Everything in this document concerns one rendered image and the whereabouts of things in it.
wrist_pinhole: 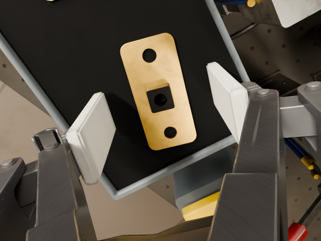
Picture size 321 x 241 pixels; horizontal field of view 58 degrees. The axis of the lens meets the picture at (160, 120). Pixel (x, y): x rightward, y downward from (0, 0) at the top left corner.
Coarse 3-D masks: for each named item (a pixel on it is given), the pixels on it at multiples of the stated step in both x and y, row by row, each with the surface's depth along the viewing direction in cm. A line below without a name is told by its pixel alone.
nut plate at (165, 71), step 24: (144, 48) 20; (168, 48) 20; (144, 72) 20; (168, 72) 20; (144, 96) 21; (168, 96) 20; (144, 120) 22; (168, 120) 22; (192, 120) 22; (168, 144) 23
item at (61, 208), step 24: (48, 144) 13; (48, 168) 11; (72, 168) 12; (48, 192) 10; (72, 192) 9; (48, 216) 8; (72, 216) 7; (48, 240) 7; (72, 240) 6; (96, 240) 10
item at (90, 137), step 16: (96, 96) 19; (96, 112) 17; (80, 128) 14; (96, 128) 16; (112, 128) 20; (80, 144) 14; (96, 144) 16; (80, 160) 14; (96, 160) 15; (96, 176) 15
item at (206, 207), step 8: (216, 192) 26; (200, 200) 26; (208, 200) 25; (216, 200) 25; (184, 208) 26; (192, 208) 26; (200, 208) 25; (208, 208) 25; (184, 216) 26; (192, 216) 25; (200, 216) 25
